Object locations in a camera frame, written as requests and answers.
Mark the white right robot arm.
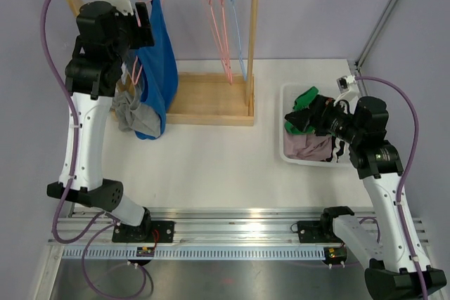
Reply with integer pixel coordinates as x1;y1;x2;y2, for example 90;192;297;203
285;95;447;299

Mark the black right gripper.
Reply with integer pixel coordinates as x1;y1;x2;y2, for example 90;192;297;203
285;95;364;145

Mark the pink wire hanger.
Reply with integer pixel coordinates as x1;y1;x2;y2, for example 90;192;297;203
217;0;233;85

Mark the blue tank top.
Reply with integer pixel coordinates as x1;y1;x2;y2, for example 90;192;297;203
135;0;179;140

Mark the light blue wire hanger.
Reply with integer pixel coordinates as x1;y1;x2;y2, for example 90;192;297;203
226;0;248;81

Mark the white slotted cable duct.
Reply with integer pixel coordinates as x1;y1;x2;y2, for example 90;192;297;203
63;246;325;261

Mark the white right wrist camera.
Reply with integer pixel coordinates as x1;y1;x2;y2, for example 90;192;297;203
335;75;359;105

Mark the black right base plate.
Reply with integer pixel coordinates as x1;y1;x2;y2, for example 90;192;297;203
296;221;342;244

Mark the aluminium mounting rail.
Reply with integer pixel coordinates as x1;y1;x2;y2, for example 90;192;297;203
47;208;430;247

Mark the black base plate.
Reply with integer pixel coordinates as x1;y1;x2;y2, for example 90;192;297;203
112;221;175;244
296;221;342;244

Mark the green tank top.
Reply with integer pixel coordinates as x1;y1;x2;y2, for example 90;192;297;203
284;86;319;136

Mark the black white striped tank top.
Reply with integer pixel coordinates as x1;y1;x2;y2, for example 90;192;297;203
324;136;349;164

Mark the mauve pink tank top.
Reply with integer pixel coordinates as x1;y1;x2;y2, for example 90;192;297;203
283;133;332;162

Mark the white perforated plastic basket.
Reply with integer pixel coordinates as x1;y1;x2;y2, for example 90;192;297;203
279;83;352;168

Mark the aluminium corner frame post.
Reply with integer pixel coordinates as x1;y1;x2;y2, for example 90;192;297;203
354;0;400;72

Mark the wooden clothes rack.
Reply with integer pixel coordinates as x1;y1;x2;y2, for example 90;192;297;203
47;0;262;127

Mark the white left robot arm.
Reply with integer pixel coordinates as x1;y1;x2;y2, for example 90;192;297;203
46;1;154;242

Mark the grey tank top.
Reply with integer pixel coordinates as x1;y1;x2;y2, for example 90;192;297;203
112;79;162;138

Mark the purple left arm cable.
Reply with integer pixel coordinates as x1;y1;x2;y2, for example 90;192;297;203
39;0;154;297

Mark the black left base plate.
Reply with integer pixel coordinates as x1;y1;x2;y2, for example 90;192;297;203
112;221;175;244

